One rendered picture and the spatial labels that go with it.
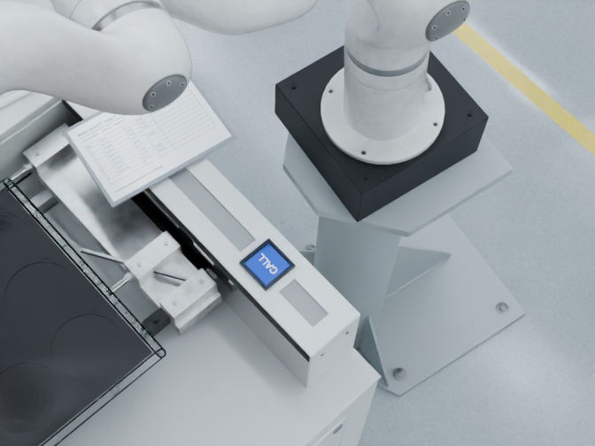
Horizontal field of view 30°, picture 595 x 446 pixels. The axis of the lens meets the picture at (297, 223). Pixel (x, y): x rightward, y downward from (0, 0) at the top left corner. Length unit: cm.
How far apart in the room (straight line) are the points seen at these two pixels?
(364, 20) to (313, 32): 143
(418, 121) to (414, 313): 93
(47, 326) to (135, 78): 57
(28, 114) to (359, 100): 49
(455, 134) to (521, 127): 114
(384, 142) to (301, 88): 16
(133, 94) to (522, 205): 172
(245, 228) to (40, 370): 35
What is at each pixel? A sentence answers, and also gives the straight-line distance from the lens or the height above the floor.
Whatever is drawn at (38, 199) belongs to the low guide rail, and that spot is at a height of 85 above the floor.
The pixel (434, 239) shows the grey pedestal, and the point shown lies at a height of 1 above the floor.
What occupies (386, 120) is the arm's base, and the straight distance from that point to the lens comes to 164.
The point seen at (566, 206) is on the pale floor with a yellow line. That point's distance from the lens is 276.
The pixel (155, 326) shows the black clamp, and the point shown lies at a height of 90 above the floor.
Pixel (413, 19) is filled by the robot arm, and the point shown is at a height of 130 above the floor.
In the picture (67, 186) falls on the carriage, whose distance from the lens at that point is 172.
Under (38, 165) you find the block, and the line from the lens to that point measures 171.
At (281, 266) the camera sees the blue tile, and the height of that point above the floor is 96.
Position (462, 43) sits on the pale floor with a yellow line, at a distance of 295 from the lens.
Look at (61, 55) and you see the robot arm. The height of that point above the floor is 146.
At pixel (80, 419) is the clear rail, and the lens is 156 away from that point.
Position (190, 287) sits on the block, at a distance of 160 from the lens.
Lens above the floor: 239
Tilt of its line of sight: 65 degrees down
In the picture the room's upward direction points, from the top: 4 degrees clockwise
